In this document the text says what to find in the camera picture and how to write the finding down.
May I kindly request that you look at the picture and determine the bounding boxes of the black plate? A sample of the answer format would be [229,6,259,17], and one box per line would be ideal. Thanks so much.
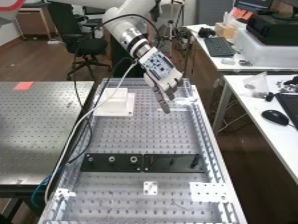
[142,153,207,174]
[80,152,145,174]

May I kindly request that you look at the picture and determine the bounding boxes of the red tray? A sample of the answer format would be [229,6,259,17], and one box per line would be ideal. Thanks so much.
[229,7,255,22]

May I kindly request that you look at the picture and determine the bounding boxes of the small cardboard box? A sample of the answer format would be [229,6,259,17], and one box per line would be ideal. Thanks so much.
[214,21,237,40]

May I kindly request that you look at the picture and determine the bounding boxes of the small white metal bracket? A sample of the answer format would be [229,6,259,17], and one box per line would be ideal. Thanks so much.
[142,180,160,196]

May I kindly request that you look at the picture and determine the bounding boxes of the black case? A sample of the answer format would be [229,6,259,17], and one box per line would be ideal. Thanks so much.
[245,10,298,47]

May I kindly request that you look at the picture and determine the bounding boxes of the white plastic storage bin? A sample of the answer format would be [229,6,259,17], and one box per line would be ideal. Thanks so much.
[233,26,298,69]

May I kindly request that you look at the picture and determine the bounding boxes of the white perforated corner block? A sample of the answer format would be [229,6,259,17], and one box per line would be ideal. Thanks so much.
[52,187,77,203]

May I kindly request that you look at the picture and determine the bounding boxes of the blue cable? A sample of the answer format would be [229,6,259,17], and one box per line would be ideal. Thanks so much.
[37,165,68,205]

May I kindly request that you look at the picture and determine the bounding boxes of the small white box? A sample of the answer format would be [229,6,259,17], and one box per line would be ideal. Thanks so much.
[93,86,137,118]

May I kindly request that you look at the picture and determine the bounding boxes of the wooden cabinet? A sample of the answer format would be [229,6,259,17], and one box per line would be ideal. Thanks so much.
[15,6,57,38]

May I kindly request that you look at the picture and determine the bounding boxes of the red tape patch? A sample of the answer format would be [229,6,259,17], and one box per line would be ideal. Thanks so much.
[12,81,36,92]

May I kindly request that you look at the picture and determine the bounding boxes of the thin stick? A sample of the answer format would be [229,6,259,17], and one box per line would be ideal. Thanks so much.
[189,153,199,169]

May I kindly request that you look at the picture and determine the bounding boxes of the black keyboard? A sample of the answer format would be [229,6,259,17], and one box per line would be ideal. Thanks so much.
[202,36,237,58]
[275,92,298,130]

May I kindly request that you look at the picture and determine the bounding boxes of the dark grey five-finger robot hand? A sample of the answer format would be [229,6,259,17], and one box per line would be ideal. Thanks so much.
[138,46,185,115]

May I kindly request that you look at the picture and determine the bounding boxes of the black computer mouse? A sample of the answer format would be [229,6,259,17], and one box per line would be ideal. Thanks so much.
[261,109,291,127]

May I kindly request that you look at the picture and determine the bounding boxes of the black office chair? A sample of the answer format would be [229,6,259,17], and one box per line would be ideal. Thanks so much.
[46,1,113,81]

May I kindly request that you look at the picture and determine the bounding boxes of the white cable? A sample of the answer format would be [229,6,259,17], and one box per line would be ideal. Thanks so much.
[42,63,141,204]

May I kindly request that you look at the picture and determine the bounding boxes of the black cable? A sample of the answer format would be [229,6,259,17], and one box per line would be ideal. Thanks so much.
[65,14,164,166]

